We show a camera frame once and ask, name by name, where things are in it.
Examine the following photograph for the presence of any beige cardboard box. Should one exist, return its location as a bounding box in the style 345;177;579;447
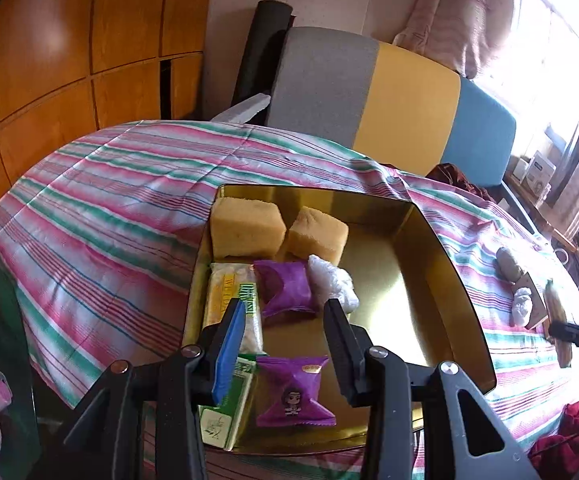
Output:
514;272;550;330

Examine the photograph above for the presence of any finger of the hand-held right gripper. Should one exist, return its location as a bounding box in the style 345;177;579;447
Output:
548;321;579;361

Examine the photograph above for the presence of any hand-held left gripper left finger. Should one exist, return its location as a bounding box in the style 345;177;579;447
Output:
62;299;265;480

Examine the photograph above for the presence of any blue yellow grey chair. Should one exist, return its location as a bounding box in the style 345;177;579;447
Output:
264;26;517;191

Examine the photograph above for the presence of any green plastic container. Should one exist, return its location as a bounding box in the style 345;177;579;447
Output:
0;262;42;480

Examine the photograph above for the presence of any white printed box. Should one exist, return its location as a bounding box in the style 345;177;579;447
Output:
525;154;557;192

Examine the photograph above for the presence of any red cloth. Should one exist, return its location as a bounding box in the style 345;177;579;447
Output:
427;162;495;203
529;400;579;476

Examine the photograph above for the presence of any yellow packet with green label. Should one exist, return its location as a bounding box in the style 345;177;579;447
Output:
202;261;265;361

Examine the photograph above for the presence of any white flat board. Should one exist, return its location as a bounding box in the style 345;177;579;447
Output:
212;93;271;124

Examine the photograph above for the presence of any white crumpled ball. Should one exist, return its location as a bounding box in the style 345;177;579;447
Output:
512;287;534;327

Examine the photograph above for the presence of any purple snack packet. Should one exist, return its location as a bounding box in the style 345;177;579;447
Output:
254;355;336;427
252;260;319;317

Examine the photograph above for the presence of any wooden wardrobe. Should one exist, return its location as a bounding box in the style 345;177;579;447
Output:
0;0;217;221

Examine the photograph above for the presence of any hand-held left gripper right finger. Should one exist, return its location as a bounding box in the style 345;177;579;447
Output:
323;298;543;480

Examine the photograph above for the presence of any grey round lump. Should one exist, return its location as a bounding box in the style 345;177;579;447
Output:
494;247;525;281

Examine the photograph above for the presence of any black rolled mat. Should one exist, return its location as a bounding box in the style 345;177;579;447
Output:
232;0;294;108

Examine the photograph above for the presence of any yellow sponge block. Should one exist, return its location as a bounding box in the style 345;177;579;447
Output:
210;197;287;261
288;207;350;267

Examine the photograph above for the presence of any clear plastic bag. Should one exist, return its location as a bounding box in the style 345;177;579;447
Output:
308;254;360;313

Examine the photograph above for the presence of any green gold small box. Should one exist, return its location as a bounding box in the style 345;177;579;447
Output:
199;355;259;451

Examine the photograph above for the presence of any wooden desk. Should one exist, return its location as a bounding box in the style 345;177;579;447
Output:
499;175;579;306

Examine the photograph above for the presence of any gold metal tray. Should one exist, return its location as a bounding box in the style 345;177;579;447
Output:
182;184;496;456

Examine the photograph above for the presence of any striped blanket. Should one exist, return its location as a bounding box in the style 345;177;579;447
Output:
0;120;579;480

